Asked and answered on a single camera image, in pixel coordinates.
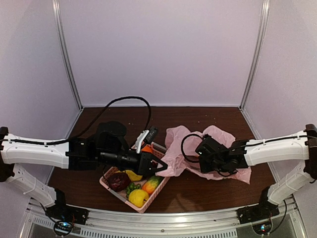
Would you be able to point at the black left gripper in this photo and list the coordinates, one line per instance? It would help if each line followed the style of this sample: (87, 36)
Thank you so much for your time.
(145, 161)

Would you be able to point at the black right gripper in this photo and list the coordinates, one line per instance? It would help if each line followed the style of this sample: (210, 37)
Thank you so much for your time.
(204, 167)

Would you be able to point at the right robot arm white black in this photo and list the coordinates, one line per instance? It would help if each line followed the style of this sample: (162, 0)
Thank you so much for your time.
(301, 146)

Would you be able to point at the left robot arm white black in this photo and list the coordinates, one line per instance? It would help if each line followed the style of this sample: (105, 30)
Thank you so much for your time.
(107, 146)

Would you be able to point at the orange fruit in bag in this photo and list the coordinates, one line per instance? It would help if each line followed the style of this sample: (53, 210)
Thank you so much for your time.
(147, 148)

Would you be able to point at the green orange mango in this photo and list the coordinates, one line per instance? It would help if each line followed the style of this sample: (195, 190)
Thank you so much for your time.
(151, 184)

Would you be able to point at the yellow starfruit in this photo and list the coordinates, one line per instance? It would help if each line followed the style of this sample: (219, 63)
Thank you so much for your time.
(133, 176)

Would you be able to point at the pink plastic basket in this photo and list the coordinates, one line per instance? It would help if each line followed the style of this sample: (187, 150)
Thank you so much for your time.
(121, 195)

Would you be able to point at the green grape bunch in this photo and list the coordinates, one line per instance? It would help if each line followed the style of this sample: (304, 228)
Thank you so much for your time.
(131, 187)

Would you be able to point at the dark purple mangosteen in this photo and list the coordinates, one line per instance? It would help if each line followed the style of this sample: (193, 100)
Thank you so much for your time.
(118, 181)

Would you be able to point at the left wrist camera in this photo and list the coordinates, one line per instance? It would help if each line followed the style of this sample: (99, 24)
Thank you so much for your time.
(145, 138)

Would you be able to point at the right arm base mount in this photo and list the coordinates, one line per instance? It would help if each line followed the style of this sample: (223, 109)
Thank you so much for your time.
(260, 217)

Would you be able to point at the front aluminium rail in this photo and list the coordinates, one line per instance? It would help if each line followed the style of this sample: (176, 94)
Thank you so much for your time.
(211, 224)

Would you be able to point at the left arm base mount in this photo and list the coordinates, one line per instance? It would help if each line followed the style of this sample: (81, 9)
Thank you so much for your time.
(65, 217)

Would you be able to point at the right aluminium frame post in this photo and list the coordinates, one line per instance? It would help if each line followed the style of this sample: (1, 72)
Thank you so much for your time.
(257, 51)

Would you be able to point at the aluminium frame post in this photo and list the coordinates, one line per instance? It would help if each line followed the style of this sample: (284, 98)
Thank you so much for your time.
(257, 51)
(65, 54)

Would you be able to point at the left aluminium frame post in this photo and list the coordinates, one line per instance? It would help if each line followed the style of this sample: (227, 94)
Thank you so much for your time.
(65, 54)

